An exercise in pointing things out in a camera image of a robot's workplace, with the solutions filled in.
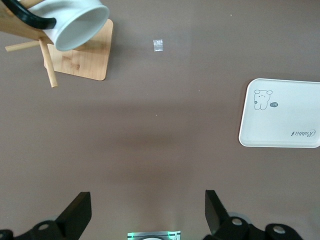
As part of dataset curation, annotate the white mug with black handle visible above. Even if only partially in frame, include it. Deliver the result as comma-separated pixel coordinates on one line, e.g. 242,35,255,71
9,0,110,52

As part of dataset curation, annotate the wooden cup rack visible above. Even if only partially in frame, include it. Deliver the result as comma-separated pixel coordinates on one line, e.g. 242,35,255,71
0,0,114,88

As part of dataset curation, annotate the cream tray with rabbit print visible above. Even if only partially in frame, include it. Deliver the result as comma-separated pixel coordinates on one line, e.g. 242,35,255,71
238,78,320,149

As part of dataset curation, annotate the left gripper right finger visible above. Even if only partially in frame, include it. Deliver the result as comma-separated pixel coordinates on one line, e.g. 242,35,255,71
203,189,305,240

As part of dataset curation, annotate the small clear tape piece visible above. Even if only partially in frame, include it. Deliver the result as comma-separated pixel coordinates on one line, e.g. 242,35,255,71
152,39,165,53

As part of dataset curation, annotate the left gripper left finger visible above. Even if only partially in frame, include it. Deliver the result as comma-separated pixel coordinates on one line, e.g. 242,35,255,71
0,191,92,240

